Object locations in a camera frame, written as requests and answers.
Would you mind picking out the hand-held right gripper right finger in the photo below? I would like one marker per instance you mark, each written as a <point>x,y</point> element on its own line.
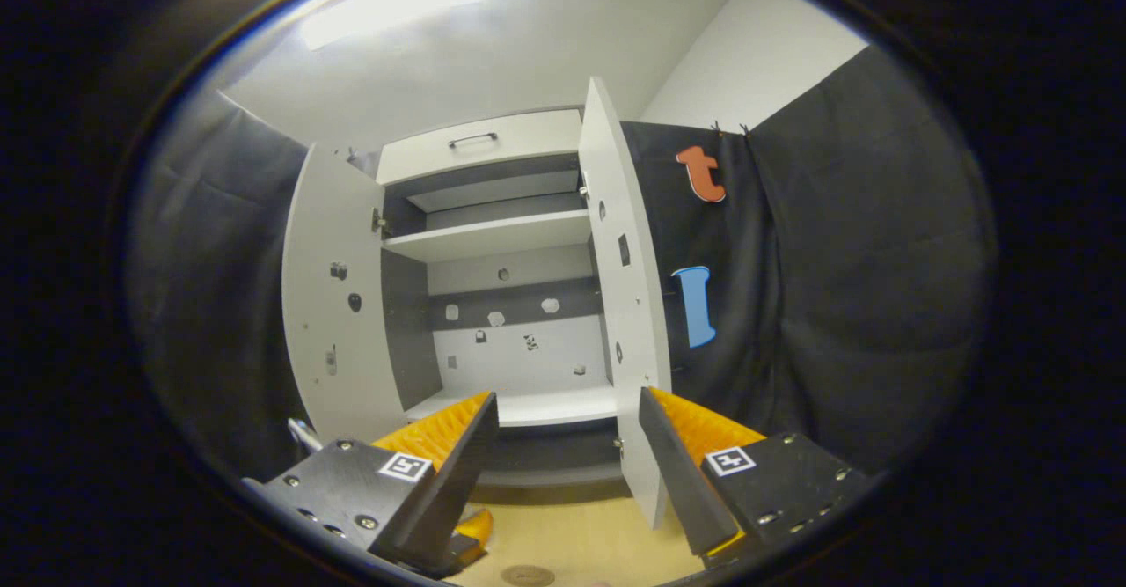
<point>682,481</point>

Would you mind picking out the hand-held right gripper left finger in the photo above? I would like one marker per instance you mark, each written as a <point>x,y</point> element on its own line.
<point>457,473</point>

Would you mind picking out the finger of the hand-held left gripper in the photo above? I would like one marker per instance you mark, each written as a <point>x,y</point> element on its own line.
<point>478,527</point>

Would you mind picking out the white cabinet door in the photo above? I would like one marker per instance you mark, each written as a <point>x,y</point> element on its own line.
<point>339,393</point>
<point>629,393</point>

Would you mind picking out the round brown coaster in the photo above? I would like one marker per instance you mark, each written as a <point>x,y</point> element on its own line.
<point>528,576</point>

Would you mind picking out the white and grey cabinet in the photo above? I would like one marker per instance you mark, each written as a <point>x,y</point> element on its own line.
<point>519,349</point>

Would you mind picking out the white cabinet shelf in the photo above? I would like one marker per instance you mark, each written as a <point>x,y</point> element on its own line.
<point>554,407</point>
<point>493,235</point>

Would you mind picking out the black backdrop cloth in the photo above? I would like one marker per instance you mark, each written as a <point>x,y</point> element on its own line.
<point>836,288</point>

